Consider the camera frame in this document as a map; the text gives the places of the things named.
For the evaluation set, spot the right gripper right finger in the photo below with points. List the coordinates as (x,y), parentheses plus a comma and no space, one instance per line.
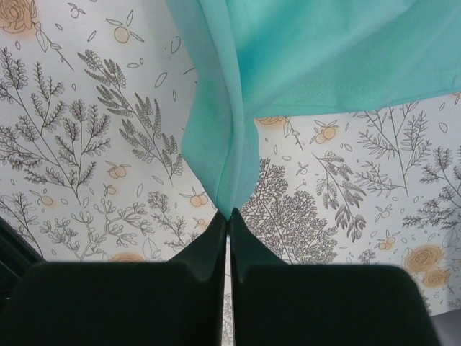
(275,303)

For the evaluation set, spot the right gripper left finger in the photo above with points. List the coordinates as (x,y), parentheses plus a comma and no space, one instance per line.
(176,302)

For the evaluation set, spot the teal t shirt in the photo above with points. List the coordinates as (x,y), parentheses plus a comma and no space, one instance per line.
(274,58)

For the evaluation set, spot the floral table cloth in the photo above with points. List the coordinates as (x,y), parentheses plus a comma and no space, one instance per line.
(95,99)

